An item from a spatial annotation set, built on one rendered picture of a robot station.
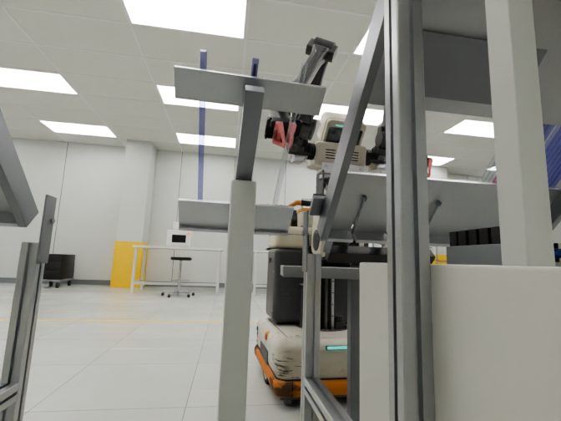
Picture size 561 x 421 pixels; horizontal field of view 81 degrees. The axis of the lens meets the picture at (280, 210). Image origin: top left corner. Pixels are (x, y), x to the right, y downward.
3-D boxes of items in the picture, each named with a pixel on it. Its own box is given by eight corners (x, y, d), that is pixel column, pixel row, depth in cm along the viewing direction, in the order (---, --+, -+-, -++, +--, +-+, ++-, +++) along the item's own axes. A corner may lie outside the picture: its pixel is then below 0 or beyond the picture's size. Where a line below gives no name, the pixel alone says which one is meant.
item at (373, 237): (327, 241, 94) (322, 225, 99) (530, 251, 104) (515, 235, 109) (328, 238, 93) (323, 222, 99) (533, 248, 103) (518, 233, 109)
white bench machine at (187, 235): (166, 246, 622) (169, 222, 629) (190, 248, 633) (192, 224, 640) (164, 246, 586) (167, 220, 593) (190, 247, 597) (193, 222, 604)
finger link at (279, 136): (305, 136, 88) (299, 119, 95) (278, 134, 86) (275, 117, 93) (300, 158, 92) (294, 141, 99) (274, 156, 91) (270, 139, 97)
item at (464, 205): (326, 232, 95) (324, 225, 98) (527, 242, 105) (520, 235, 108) (342, 175, 84) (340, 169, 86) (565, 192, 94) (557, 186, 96)
